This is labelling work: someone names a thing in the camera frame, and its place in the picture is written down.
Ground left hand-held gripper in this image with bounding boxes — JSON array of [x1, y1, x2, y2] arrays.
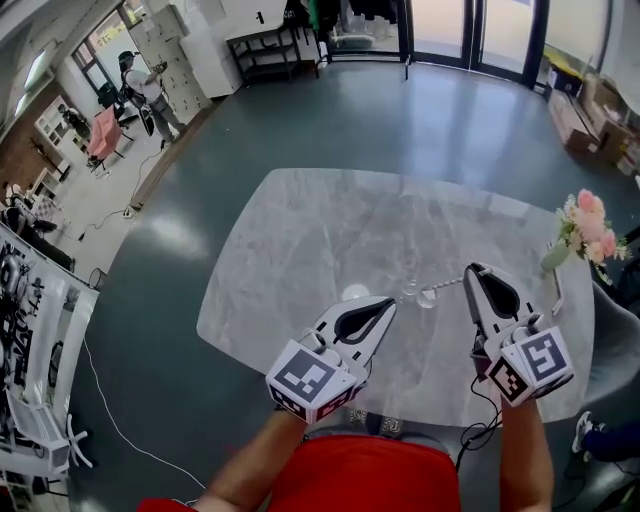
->
[[264, 295, 398, 425]]

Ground white office chair base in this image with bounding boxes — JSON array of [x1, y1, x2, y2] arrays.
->
[[63, 412, 97, 470]]

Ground person's right forearm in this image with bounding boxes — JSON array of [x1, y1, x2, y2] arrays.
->
[[499, 398, 557, 512]]

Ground grey upholstered chair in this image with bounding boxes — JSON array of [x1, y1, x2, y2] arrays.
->
[[581, 258, 640, 407]]

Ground pink flowers in green vase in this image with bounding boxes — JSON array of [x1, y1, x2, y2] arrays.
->
[[541, 188, 632, 275]]

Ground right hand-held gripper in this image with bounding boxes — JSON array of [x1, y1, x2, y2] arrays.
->
[[463, 262, 576, 407]]

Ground wooden coat stand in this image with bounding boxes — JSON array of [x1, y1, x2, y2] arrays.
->
[[28, 137, 72, 177]]

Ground black metal shelf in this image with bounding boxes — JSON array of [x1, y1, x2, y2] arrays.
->
[[225, 25, 322, 85]]

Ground clear wine glass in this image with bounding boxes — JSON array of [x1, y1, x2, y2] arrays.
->
[[414, 284, 442, 310]]

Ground person's red shirt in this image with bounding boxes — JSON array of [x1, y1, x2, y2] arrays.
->
[[136, 434, 462, 512]]

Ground white equipment shelf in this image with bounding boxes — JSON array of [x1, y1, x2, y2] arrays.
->
[[0, 219, 102, 484]]

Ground white bookshelf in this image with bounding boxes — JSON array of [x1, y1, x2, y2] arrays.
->
[[33, 94, 82, 152]]

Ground pink chair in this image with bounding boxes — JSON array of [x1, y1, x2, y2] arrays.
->
[[84, 106, 127, 170]]

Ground yellow lid bin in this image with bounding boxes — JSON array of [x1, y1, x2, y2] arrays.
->
[[541, 46, 587, 97]]

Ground white cabinet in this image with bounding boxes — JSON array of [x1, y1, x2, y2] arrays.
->
[[179, 28, 245, 100]]

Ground stack of cardboard boxes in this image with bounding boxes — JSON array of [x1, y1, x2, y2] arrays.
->
[[546, 73, 640, 177]]

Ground person's left forearm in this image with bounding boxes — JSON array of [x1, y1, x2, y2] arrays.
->
[[193, 412, 310, 512]]

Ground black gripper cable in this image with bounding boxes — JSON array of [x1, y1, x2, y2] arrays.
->
[[456, 374, 504, 467]]

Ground grey marble table black legs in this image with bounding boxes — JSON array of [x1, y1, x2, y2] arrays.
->
[[195, 168, 597, 429]]

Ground white floor cable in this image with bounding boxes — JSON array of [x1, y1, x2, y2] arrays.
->
[[81, 333, 207, 492]]

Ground white lockers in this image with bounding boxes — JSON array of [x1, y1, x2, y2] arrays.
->
[[127, 3, 212, 115]]

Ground clothes rack with dark jackets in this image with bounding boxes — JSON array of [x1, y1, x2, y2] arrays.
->
[[282, 0, 412, 82]]

